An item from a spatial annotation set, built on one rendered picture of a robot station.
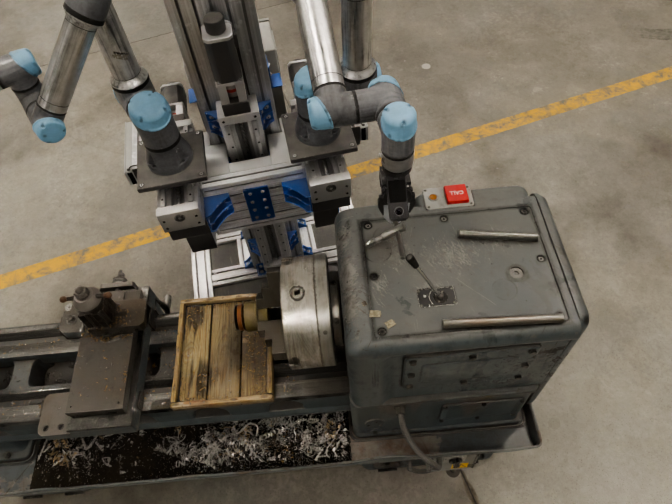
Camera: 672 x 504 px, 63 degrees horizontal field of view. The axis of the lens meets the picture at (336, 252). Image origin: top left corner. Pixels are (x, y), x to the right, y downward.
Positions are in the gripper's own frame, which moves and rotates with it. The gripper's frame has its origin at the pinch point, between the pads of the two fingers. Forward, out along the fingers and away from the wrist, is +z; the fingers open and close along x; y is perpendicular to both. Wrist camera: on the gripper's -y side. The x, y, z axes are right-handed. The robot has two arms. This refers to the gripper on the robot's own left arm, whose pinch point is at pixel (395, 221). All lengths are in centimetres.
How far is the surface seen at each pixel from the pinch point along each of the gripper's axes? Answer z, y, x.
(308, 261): 8.3, -4.5, 23.8
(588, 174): 130, 117, -131
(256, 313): 17.8, -13.7, 39.5
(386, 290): 4.5, -17.8, 4.5
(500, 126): 130, 163, -92
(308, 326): 10.4, -22.8, 24.9
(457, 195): 3.4, 9.4, -18.5
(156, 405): 44, -28, 74
